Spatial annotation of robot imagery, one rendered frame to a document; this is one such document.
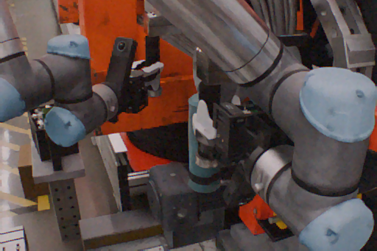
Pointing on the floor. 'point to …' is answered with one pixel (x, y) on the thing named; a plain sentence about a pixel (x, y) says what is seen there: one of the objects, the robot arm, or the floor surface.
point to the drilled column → (65, 208)
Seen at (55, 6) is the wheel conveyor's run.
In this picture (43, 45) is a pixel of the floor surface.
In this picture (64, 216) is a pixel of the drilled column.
